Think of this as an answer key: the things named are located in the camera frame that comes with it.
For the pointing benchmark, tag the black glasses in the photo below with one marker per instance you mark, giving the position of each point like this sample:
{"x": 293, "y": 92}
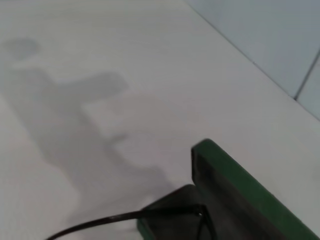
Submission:
{"x": 150, "y": 212}

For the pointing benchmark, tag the green glasses case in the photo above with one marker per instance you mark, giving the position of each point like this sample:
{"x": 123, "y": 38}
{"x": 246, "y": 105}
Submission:
{"x": 237, "y": 190}

